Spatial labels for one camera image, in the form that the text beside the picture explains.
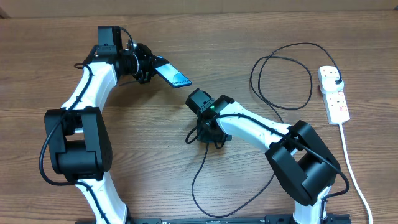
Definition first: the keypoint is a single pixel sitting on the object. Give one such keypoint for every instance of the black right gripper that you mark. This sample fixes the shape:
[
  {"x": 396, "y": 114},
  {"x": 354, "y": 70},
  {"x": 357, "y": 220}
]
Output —
[{"x": 204, "y": 137}]

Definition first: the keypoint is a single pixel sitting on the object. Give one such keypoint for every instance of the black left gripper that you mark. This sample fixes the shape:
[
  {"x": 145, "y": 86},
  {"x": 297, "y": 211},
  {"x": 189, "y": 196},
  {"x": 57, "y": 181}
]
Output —
[{"x": 151, "y": 61}]

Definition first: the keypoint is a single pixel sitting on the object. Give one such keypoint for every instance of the Samsung Galaxy smartphone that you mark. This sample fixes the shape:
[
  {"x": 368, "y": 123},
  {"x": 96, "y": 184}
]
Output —
[{"x": 173, "y": 76}]

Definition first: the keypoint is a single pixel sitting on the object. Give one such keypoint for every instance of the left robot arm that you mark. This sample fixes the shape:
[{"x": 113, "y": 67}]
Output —
[{"x": 77, "y": 150}]

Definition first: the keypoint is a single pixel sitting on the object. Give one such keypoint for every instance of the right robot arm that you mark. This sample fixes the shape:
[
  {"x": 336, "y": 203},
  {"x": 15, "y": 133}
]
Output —
[{"x": 304, "y": 166}]

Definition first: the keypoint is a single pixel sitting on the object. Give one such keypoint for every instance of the white charger adapter plug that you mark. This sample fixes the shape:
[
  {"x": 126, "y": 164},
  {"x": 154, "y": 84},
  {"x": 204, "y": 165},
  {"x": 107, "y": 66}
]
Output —
[{"x": 331, "y": 84}]

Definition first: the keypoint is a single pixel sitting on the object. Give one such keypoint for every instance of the white power strip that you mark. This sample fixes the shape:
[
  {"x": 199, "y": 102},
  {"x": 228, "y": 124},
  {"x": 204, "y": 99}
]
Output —
[{"x": 335, "y": 103}]

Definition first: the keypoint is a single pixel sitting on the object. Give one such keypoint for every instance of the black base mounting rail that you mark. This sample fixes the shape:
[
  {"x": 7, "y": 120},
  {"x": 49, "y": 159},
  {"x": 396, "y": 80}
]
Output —
[{"x": 268, "y": 219}]

